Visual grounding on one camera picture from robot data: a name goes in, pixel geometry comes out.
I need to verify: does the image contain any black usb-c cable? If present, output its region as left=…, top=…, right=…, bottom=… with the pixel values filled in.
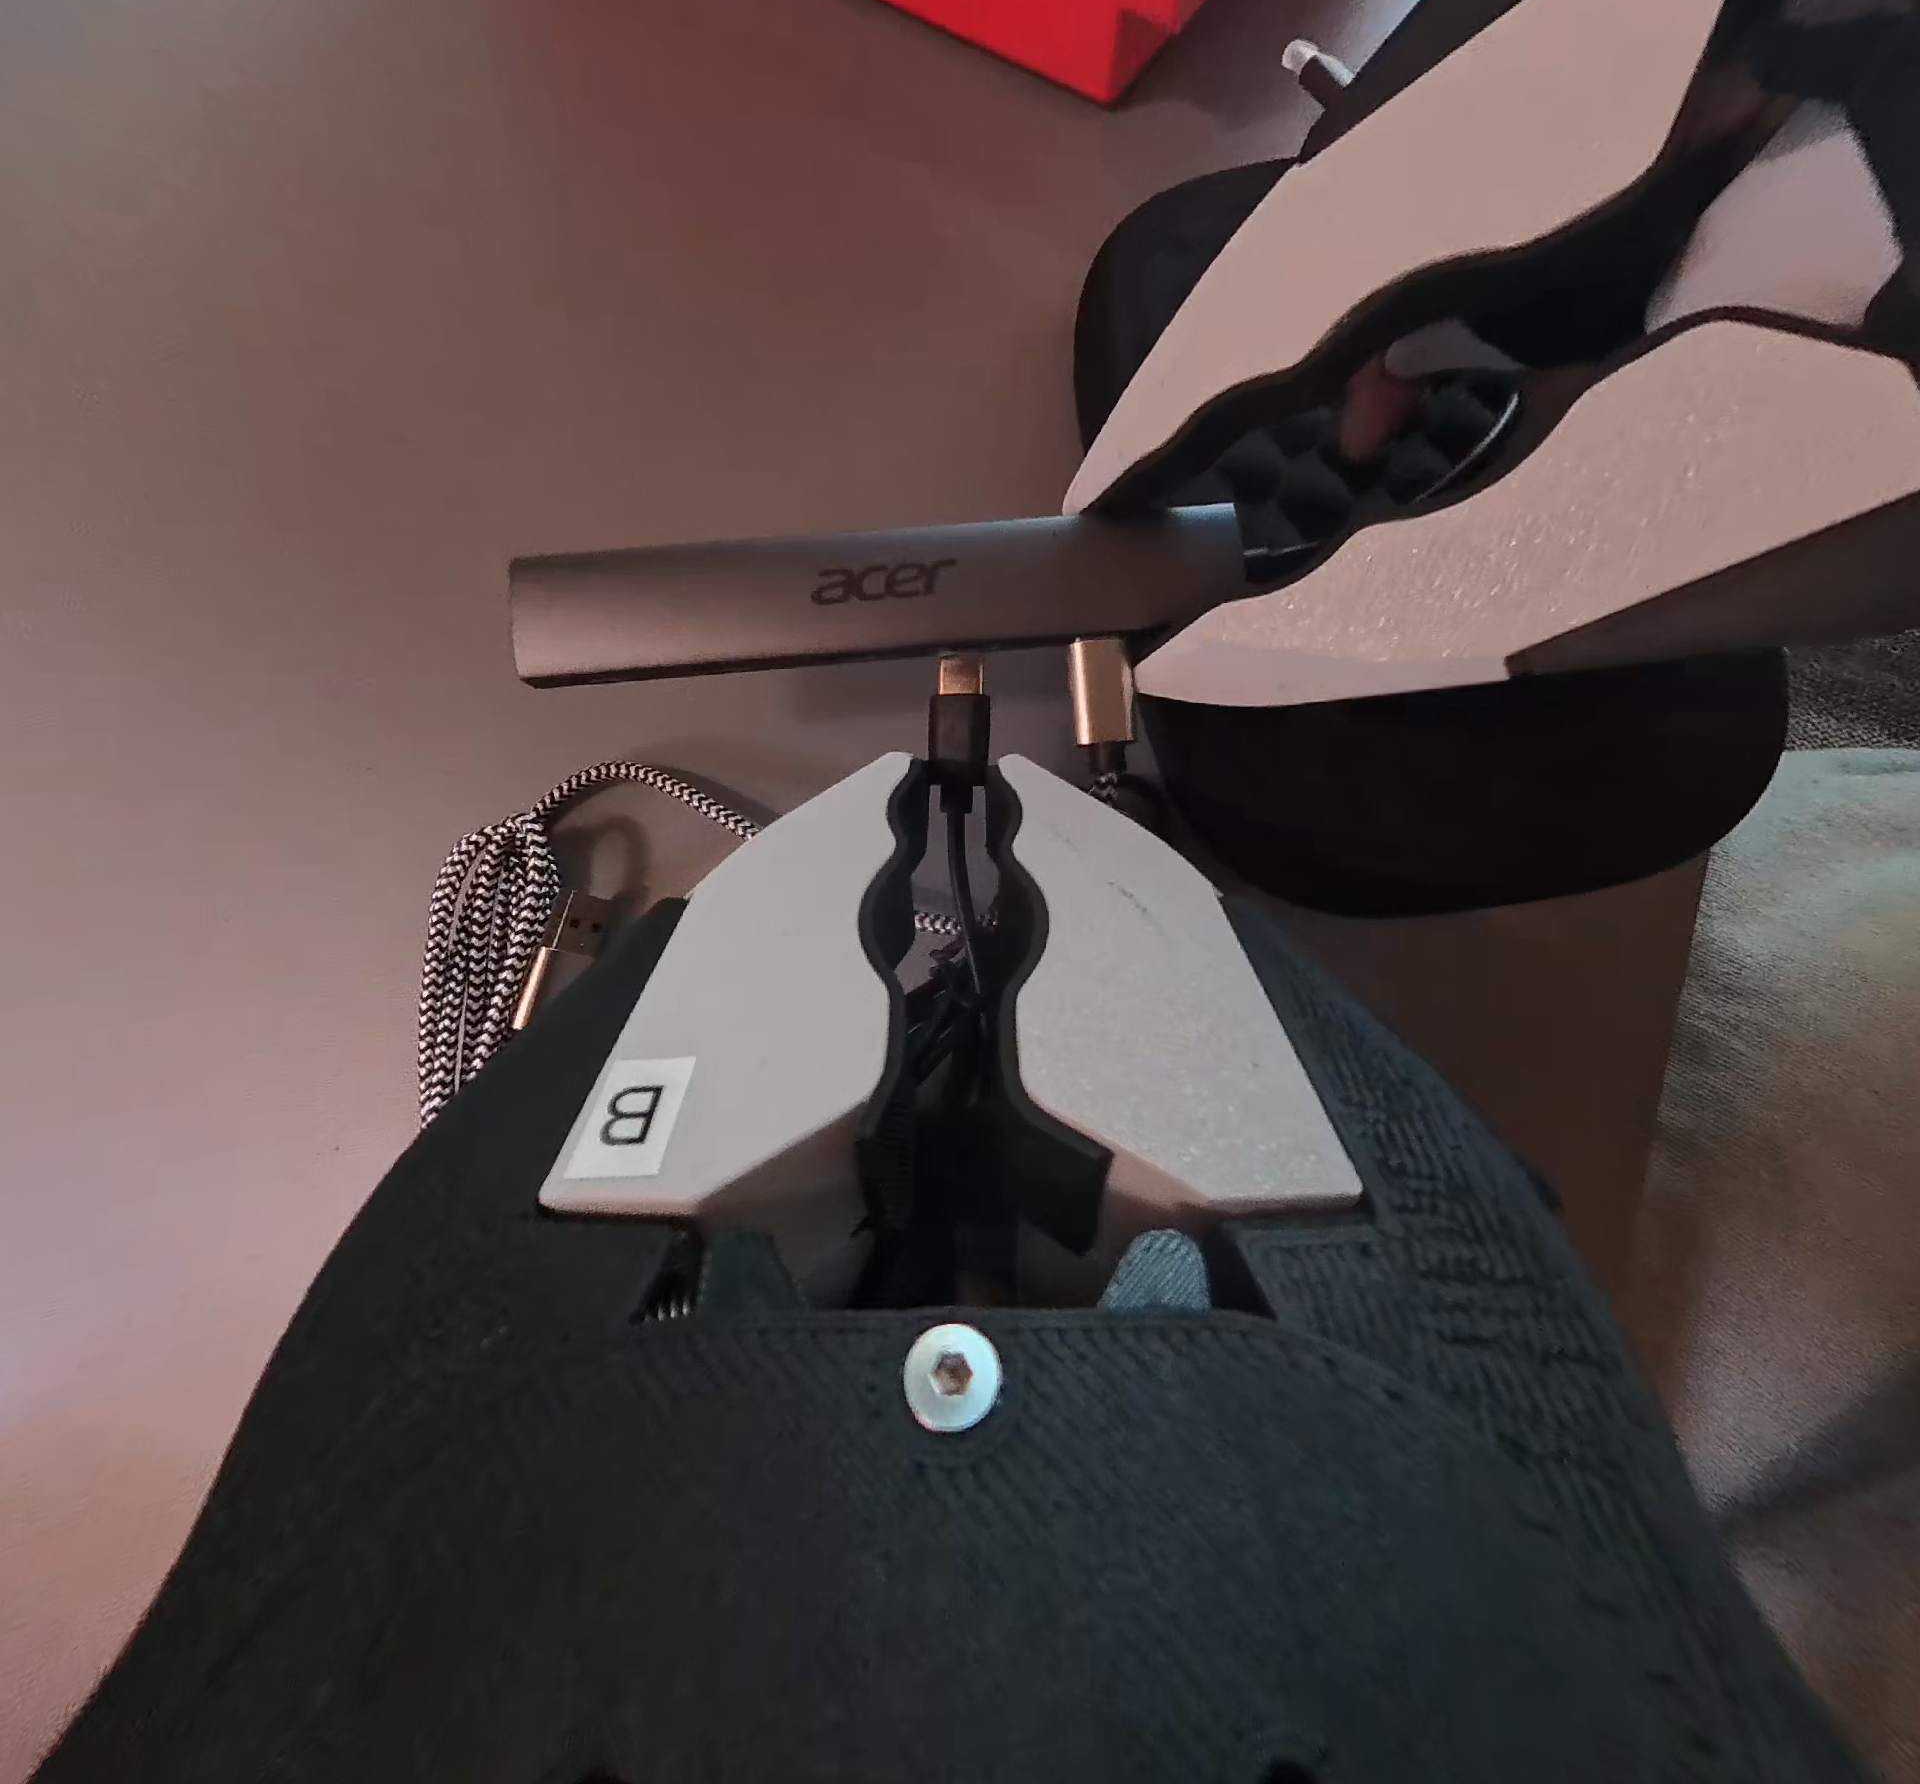
left=855, top=654, right=1038, bottom=1306

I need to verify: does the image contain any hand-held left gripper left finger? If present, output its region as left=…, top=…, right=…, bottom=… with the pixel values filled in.
left=537, top=749, right=921, bottom=1304

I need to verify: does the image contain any black and white braided cable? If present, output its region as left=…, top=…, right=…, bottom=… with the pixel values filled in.
left=413, top=636, right=1164, bottom=1129

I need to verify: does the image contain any grey usb hub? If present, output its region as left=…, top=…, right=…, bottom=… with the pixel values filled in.
left=508, top=501, right=1250, bottom=695

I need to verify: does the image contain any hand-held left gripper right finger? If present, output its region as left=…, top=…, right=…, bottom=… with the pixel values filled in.
left=983, top=749, right=1367, bottom=1272

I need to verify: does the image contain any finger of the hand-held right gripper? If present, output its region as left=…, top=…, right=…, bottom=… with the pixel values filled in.
left=1133, top=304, right=1920, bottom=711
left=1062, top=0, right=1749, bottom=519

